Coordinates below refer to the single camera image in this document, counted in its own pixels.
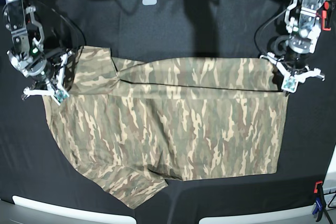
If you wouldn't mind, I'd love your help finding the black table cloth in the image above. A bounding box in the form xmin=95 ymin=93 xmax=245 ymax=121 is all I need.
xmin=1 ymin=0 xmax=335 ymax=223

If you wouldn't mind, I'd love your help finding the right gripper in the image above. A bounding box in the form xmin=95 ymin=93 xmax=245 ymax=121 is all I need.
xmin=6 ymin=46 xmax=69 ymax=105

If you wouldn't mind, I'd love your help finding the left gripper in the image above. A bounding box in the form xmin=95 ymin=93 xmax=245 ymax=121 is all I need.
xmin=259 ymin=35 xmax=325 ymax=92

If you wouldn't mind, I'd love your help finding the camouflage t-shirt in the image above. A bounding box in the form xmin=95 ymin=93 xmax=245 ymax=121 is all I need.
xmin=43 ymin=47 xmax=288 ymax=209

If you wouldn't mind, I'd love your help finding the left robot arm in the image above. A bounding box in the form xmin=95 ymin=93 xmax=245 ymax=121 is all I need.
xmin=261 ymin=0 xmax=333 ymax=93

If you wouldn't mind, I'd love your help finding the lower right orange blue clamp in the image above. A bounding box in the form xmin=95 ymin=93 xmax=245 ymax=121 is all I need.
xmin=312 ymin=180 xmax=326 ymax=222

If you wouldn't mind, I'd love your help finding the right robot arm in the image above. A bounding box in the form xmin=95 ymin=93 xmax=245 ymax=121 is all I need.
xmin=2 ymin=0 xmax=73 ymax=104

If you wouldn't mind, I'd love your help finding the right orange black clamp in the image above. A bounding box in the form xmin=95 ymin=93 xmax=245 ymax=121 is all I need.
xmin=322 ymin=1 xmax=333 ymax=31

